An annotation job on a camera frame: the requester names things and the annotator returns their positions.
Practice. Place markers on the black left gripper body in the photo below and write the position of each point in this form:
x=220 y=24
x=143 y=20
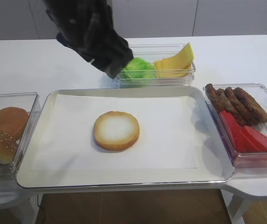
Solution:
x=86 y=27

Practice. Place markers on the green lettuce leaf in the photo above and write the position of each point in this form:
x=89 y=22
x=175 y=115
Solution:
x=138 y=68

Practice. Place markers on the bun bottom half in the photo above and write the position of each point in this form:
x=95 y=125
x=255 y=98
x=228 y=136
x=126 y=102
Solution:
x=116 y=131

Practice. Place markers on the clear lettuce and cheese bin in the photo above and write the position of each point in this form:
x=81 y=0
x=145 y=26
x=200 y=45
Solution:
x=152 y=53

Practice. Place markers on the yellow cheese slices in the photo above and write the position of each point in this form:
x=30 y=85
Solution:
x=177 y=65

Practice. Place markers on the white paper liner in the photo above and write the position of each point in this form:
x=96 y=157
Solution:
x=166 y=139

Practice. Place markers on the plain brown bun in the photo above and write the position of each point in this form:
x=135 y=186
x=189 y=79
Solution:
x=13 y=121

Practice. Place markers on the clear bun bin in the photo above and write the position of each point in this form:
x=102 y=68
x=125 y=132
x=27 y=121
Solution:
x=30 y=103

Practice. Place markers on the brown meat patty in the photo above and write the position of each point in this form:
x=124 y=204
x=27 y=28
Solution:
x=229 y=107
x=251 y=104
x=214 y=98
x=244 y=117

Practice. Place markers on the red tomato slice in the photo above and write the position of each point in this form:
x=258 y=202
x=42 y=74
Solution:
x=248 y=144
x=237 y=140
x=228 y=123
x=259 y=139

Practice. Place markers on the clear patty and tomato bin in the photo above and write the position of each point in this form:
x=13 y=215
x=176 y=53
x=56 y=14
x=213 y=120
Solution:
x=243 y=160

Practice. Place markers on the silver metal tray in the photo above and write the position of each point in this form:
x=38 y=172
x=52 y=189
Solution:
x=213 y=162

